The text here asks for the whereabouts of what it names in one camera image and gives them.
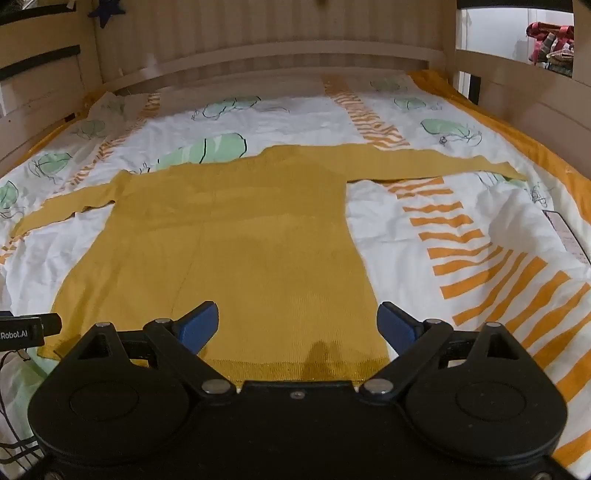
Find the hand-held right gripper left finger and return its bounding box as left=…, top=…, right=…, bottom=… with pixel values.
left=65, top=301, right=234, bottom=398

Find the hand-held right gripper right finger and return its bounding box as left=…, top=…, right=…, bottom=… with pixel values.
left=359, top=302, right=532, bottom=398

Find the mustard yellow knit sweater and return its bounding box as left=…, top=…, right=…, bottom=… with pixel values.
left=10, top=143, right=529, bottom=384

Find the pile of colourful clothes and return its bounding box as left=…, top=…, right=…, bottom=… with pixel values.
left=526, top=21, right=575, bottom=77

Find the white leaf printed blanket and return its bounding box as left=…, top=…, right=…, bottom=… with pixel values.
left=0, top=69, right=591, bottom=480

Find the white care label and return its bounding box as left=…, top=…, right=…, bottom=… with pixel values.
left=542, top=210, right=591, bottom=266

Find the orange bed sheet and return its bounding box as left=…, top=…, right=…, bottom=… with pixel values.
left=409, top=69, right=591, bottom=199

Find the dark blue star decoration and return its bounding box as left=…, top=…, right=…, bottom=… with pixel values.
left=88, top=0, right=126, bottom=24

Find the black cable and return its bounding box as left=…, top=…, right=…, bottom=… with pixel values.
left=0, top=348, right=44, bottom=469

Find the wooden bed frame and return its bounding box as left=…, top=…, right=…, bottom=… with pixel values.
left=0, top=0, right=591, bottom=185

